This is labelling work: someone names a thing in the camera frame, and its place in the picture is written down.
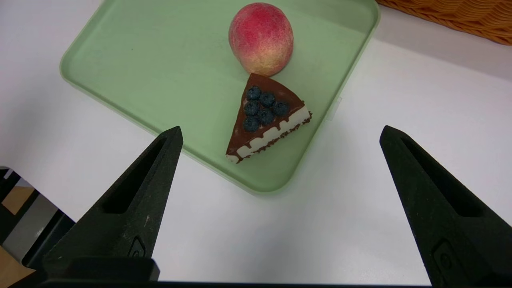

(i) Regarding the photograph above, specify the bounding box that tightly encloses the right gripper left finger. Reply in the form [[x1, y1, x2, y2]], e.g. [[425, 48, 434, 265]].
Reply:
[[42, 126, 184, 281]]

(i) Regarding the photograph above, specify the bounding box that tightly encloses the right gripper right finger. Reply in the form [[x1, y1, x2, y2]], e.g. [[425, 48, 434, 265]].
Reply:
[[379, 125, 512, 288]]

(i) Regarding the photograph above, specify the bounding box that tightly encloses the orange wicker basket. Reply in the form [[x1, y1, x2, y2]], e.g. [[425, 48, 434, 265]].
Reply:
[[376, 0, 512, 46]]

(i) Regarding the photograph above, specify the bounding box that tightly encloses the light green plastic tray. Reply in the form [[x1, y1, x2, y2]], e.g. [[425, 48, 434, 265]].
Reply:
[[60, 0, 380, 195]]

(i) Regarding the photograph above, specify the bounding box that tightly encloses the chocolate blueberry cake slice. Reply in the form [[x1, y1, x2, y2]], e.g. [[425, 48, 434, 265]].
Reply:
[[225, 73, 312, 164]]

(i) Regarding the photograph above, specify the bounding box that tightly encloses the pink peach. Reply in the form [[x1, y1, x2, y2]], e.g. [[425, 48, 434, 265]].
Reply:
[[229, 3, 294, 77]]

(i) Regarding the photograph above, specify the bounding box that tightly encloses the black metal frame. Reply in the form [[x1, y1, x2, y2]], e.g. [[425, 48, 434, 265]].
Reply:
[[0, 166, 76, 288]]

